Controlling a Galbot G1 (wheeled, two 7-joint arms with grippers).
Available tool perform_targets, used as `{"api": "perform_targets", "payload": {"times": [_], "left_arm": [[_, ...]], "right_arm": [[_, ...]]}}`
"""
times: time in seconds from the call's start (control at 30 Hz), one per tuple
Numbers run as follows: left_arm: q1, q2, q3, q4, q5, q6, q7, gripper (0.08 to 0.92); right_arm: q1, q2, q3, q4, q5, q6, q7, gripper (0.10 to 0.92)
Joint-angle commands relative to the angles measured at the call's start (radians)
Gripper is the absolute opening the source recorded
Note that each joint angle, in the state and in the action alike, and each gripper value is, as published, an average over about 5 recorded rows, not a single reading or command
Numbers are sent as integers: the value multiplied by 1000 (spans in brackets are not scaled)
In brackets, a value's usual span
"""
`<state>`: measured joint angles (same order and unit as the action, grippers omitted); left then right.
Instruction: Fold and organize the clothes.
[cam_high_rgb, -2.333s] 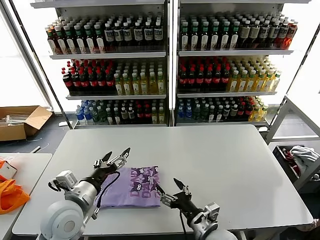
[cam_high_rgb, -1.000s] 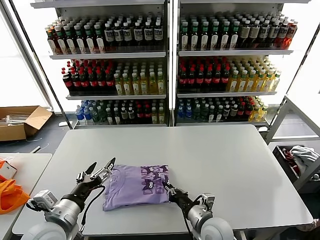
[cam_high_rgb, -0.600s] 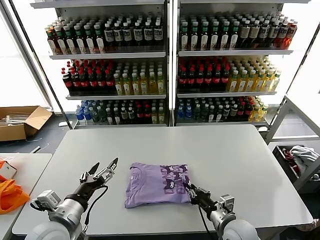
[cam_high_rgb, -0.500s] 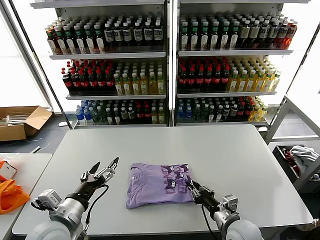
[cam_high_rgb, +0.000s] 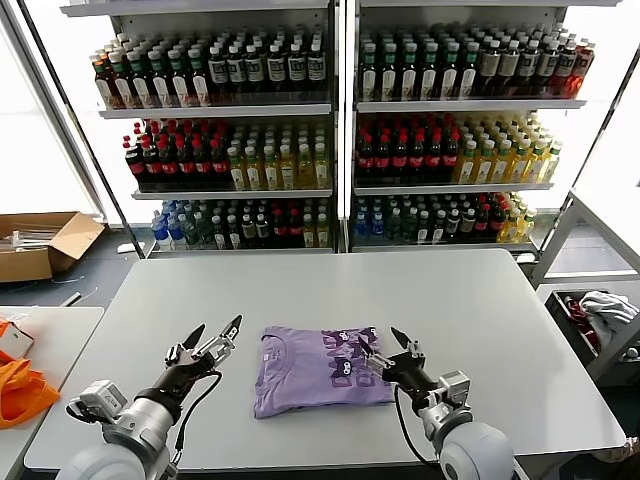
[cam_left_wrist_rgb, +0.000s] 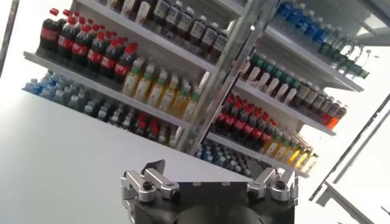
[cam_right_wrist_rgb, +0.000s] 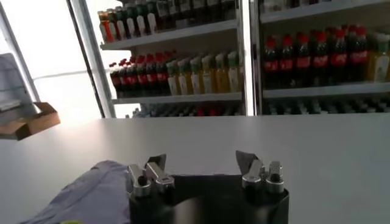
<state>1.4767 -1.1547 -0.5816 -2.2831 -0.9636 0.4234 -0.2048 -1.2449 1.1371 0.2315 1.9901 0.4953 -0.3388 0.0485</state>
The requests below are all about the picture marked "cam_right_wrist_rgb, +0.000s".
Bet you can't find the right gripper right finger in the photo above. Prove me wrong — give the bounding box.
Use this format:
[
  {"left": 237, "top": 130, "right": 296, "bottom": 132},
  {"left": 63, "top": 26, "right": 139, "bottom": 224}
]
[{"left": 235, "top": 150, "right": 285, "bottom": 194}]

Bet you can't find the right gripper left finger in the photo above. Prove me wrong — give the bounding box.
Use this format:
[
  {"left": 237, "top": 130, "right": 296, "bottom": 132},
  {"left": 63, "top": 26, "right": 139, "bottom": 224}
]
[{"left": 126, "top": 153, "right": 176, "bottom": 198}]

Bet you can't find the purple t-shirt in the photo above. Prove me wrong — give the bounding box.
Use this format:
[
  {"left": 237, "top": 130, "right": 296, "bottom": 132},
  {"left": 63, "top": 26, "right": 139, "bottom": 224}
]
[{"left": 18, "top": 160, "right": 132, "bottom": 224}]

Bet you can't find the white metal shelf unit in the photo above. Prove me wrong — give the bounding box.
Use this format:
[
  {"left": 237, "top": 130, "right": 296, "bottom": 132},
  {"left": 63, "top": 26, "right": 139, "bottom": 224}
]
[
  {"left": 71, "top": 0, "right": 248, "bottom": 119},
  {"left": 249, "top": 0, "right": 390, "bottom": 116}
]

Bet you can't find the yellow juice bottle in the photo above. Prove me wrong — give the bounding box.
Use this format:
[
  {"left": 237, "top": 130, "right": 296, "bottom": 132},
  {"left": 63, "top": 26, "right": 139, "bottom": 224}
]
[
  {"left": 367, "top": 32, "right": 390, "bottom": 82},
  {"left": 190, "top": 56, "right": 204, "bottom": 94},
  {"left": 201, "top": 54, "right": 216, "bottom": 94},
  {"left": 178, "top": 57, "right": 192, "bottom": 95},
  {"left": 166, "top": 59, "right": 180, "bottom": 96},
  {"left": 214, "top": 53, "right": 229, "bottom": 94},
  {"left": 227, "top": 51, "right": 241, "bottom": 93}
]

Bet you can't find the red cap cola bottle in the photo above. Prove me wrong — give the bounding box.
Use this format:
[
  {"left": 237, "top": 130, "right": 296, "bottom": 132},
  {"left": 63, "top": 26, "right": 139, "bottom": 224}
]
[
  {"left": 263, "top": 36, "right": 278, "bottom": 89},
  {"left": 155, "top": 51, "right": 169, "bottom": 96},
  {"left": 136, "top": 54, "right": 149, "bottom": 97},
  {"left": 329, "top": 29, "right": 348, "bottom": 85},
  {"left": 278, "top": 35, "right": 295, "bottom": 88},
  {"left": 118, "top": 59, "right": 129, "bottom": 97},
  {"left": 294, "top": 32, "right": 311, "bottom": 87},
  {"left": 127, "top": 56, "right": 138, "bottom": 97},
  {"left": 347, "top": 26, "right": 369, "bottom": 83},
  {"left": 146, "top": 53, "right": 158, "bottom": 96},
  {"left": 109, "top": 62, "right": 121, "bottom": 98},
  {"left": 311, "top": 30, "right": 330, "bottom": 86}
]

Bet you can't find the white vertical light strip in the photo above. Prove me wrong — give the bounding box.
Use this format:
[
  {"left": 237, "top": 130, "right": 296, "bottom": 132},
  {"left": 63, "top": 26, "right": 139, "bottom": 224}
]
[{"left": 243, "top": 0, "right": 256, "bottom": 116}]

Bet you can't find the brown cardboard box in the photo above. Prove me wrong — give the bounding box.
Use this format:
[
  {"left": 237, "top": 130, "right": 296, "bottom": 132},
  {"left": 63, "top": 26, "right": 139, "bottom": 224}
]
[{"left": 0, "top": 102, "right": 61, "bottom": 141}]

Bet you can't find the dark label white cap bottle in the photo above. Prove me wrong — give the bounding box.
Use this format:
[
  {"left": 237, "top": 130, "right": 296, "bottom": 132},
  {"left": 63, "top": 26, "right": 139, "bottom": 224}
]
[
  {"left": 208, "top": 0, "right": 223, "bottom": 24},
  {"left": 155, "top": 0, "right": 170, "bottom": 31},
  {"left": 168, "top": 0, "right": 182, "bottom": 30},
  {"left": 180, "top": 0, "right": 196, "bottom": 27},
  {"left": 194, "top": 0, "right": 210, "bottom": 25}
]

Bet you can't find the black window frame bar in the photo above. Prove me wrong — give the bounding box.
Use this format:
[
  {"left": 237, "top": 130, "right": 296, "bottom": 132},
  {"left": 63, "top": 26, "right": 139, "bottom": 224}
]
[{"left": 65, "top": 0, "right": 107, "bottom": 119}]

